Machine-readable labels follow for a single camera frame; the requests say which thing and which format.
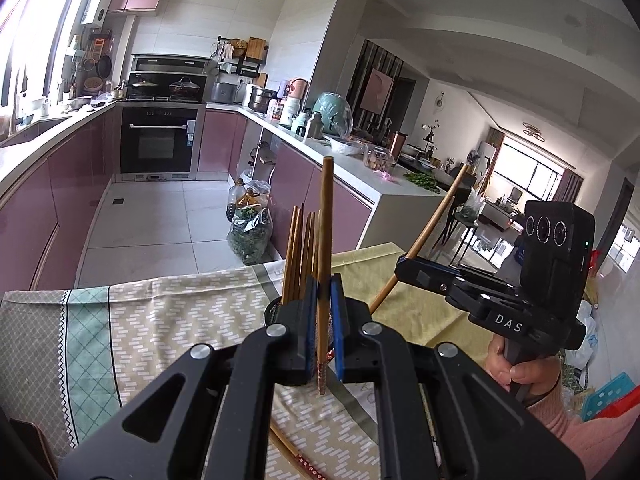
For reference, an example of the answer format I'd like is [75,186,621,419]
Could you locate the person's right forearm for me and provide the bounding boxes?
[525,380,639,480]

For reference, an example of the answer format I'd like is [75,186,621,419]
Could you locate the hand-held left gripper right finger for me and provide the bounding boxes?
[329,273,587,480]

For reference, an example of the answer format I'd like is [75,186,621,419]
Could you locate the pink wall picture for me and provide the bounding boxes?
[360,67,394,112]

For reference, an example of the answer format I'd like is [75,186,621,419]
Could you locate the pan with lid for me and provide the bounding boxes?
[127,79,162,98]

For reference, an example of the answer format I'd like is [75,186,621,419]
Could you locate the kitchen window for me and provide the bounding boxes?
[0,0,96,126]

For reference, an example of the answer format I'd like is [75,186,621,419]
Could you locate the clear plastic food box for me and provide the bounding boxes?
[364,144,397,172]

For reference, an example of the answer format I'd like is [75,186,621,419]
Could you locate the steel stock pot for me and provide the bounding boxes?
[248,86,277,114]

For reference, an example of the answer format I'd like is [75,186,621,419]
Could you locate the pink base cabinets with sink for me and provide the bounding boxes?
[0,102,123,293]

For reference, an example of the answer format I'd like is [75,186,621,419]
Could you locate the bundle of wooden chopsticks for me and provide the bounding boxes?
[281,203,322,307]

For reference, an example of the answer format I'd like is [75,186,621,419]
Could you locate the clear plastic bag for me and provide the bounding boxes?
[242,180,272,211]

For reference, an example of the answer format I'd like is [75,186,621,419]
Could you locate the white jar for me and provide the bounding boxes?
[279,96,302,127]

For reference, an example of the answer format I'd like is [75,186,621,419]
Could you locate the green vegetables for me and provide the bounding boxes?
[401,170,442,195]

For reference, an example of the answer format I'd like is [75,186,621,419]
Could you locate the brown patterned chopstick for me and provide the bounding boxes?
[269,422,308,480]
[295,451,328,480]
[316,156,335,397]
[369,162,471,315]

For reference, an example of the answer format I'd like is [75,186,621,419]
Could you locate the pink peninsula base cabinets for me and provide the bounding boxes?
[197,102,448,266]

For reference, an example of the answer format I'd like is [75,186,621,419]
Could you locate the steel flask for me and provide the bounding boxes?
[305,111,327,139]

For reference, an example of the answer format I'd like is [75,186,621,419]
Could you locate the living room window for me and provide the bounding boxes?
[497,135,584,202]

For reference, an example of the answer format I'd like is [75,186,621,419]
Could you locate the pot with glass lid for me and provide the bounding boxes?
[168,76,204,102]

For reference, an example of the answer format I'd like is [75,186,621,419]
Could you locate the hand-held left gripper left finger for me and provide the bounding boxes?
[56,275,320,480]

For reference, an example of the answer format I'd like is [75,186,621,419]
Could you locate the teal plastic bag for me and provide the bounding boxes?
[312,91,354,137]

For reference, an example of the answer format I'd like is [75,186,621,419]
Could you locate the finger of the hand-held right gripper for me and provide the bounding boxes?
[394,259,484,307]
[401,255,482,282]

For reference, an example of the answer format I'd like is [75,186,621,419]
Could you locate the black range hood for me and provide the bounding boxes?
[131,54,211,75]

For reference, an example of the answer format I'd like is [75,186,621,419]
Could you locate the bag of leafy greens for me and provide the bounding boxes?
[227,207,274,264]

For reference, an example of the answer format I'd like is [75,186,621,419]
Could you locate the white bowl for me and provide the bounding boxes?
[329,136,364,156]

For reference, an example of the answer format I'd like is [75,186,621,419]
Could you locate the clear oil bottle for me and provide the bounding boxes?
[224,178,249,222]

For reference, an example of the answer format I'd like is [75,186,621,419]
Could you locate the person's right hand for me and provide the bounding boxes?
[482,332,562,405]

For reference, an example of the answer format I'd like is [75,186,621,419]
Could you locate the white plastic bag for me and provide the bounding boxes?
[564,305,599,378]

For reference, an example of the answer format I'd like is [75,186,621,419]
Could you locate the black wall rack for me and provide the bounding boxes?
[216,35,269,79]

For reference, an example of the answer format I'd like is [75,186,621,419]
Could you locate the blue plastic basket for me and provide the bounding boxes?
[581,371,637,423]

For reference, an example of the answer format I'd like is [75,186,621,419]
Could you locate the black mesh utensil holder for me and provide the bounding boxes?
[263,296,286,333]

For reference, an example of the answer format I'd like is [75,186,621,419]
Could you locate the patterned tablecloth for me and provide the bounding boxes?
[0,242,496,480]

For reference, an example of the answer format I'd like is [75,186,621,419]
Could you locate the black built-in oven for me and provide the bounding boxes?
[119,105,200,177]

